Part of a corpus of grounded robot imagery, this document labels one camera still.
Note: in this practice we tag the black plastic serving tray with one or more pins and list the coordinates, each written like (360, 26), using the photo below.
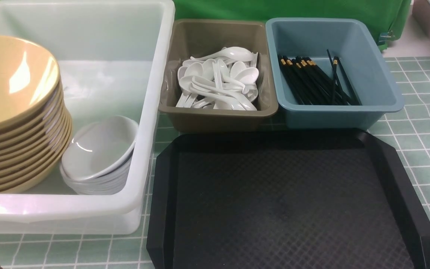
(293, 199)

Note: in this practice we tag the bundle of black chopsticks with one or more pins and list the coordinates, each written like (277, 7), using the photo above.
(310, 85)

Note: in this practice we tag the yellow noodle bowl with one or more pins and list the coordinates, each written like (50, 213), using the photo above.
(29, 74)

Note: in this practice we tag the large white plastic tub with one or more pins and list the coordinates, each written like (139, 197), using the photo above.
(112, 56)

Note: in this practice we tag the pile of white spoons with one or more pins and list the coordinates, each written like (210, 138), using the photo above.
(222, 80)

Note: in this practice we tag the brown plastic bin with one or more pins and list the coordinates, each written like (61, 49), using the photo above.
(197, 38)

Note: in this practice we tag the stack of yellow bowls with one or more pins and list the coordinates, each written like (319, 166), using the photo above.
(32, 141)

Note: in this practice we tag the green backdrop cloth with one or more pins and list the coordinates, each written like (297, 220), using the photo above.
(373, 13)

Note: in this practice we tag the stack of white dishes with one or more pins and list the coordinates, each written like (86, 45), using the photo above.
(97, 161)

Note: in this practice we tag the blue plastic bin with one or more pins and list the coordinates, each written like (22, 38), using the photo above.
(361, 58)

